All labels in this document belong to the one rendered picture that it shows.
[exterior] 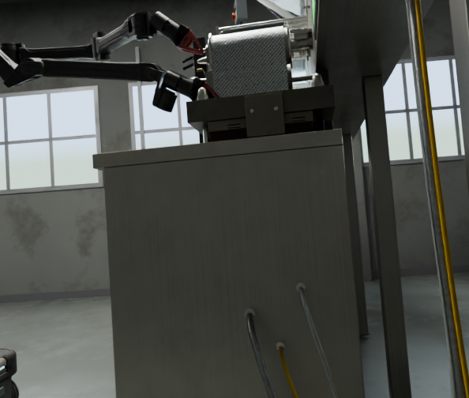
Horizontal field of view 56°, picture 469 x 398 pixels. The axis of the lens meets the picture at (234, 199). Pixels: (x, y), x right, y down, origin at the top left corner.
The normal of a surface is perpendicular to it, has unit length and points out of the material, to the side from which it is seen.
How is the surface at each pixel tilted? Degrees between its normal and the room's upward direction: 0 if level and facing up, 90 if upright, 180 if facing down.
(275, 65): 90
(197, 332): 90
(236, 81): 90
